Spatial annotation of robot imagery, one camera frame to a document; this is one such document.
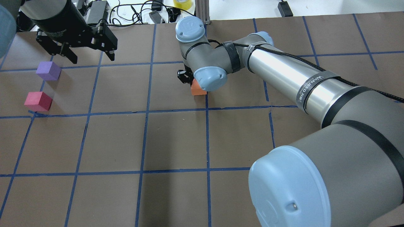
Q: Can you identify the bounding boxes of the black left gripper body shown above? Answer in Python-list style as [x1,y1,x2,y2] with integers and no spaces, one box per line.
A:
[36,0,105,51]

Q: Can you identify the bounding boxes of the yellow tape roll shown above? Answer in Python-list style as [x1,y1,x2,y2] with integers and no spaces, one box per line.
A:
[173,0,193,11]

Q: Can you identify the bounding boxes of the aluminium frame post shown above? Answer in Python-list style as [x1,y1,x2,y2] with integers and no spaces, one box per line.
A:
[195,0,211,25]

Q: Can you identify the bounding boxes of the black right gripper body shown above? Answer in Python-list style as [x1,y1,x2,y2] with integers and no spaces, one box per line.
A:
[183,65,194,79]

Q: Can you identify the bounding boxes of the red foam block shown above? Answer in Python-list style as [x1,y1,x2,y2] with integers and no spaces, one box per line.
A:
[24,91,52,112]

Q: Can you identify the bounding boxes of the purple foam block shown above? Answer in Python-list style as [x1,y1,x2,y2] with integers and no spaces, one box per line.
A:
[35,61,62,81]

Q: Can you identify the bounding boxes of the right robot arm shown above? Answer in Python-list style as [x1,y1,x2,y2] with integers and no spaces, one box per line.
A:
[175,17,403,227]

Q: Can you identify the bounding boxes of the orange foam block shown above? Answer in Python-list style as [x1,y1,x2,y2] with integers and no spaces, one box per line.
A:
[191,79,207,96]

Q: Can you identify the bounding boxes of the black power adapter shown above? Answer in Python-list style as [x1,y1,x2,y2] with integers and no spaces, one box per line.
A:
[277,0,294,17]

